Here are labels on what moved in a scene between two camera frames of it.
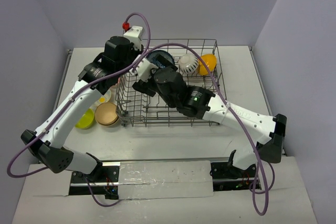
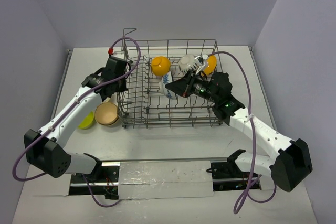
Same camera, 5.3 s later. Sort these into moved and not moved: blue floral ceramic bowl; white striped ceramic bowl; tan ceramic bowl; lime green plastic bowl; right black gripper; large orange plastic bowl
Moved: blue floral ceramic bowl; right black gripper
Not moved: lime green plastic bowl; large orange plastic bowl; white striped ceramic bowl; tan ceramic bowl
